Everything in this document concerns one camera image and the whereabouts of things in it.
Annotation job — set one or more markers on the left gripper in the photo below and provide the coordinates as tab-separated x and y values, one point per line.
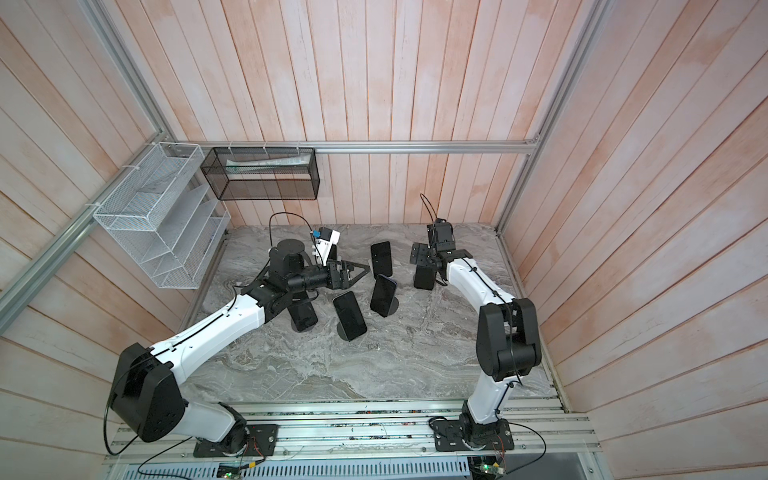
344	283

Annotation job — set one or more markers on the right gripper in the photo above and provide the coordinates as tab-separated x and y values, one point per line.
419	253

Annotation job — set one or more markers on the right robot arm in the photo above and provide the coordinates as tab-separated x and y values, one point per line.
508	345

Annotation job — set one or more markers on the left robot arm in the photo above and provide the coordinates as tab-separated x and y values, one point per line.
145	391

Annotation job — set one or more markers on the front right black stand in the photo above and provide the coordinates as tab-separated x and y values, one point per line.
393	307

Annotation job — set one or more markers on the black stand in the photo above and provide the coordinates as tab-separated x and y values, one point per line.
393	307
302	327
341	332

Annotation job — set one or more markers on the front middle black stand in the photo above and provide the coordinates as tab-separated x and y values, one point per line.
341	332

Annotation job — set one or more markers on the front left black stand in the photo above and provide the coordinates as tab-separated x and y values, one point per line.
302	327

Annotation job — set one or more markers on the black mesh basket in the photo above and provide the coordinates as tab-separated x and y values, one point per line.
262	173

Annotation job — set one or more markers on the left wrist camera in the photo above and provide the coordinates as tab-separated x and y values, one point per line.
322	239

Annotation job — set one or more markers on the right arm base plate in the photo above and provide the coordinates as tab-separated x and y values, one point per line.
465	435

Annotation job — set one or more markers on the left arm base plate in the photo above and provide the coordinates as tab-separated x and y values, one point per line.
257	440

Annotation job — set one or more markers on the white wire shelf rack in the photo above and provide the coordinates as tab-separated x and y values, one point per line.
168	225

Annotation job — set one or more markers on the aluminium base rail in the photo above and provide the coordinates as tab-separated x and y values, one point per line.
356	429

